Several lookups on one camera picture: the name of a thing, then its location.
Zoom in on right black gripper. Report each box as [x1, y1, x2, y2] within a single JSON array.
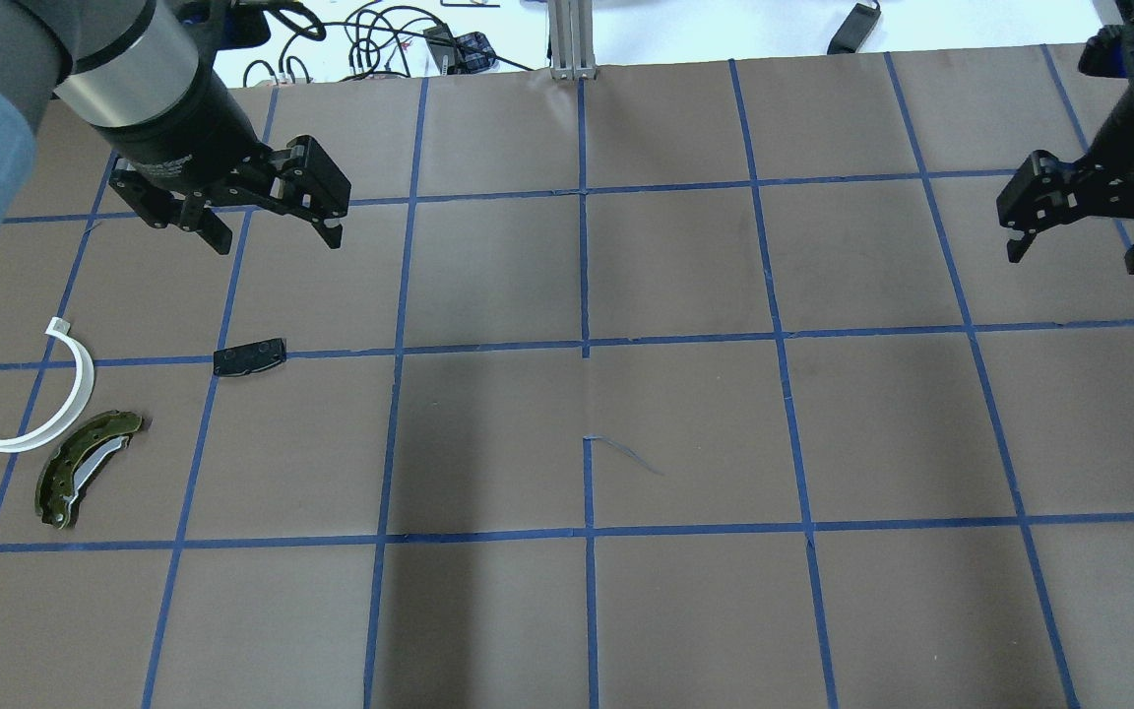
[[996, 94, 1134, 275]]

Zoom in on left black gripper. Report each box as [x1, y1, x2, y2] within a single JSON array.
[[109, 103, 352, 255]]

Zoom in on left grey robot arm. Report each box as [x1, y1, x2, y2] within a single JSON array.
[[0, 1, 352, 254]]

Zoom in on black brake pad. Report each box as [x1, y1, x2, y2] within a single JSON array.
[[212, 338, 287, 378]]

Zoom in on green brake shoe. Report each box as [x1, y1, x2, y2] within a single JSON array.
[[34, 410, 146, 530]]

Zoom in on black power adapter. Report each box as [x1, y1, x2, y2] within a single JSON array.
[[826, 1, 882, 54]]

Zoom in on tangled black cables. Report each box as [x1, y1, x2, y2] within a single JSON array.
[[242, 0, 538, 88]]

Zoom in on aluminium frame post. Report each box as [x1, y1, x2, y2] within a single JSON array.
[[545, 0, 598, 81]]

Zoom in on white curved plastic bracket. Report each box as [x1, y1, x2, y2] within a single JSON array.
[[0, 316, 95, 454]]

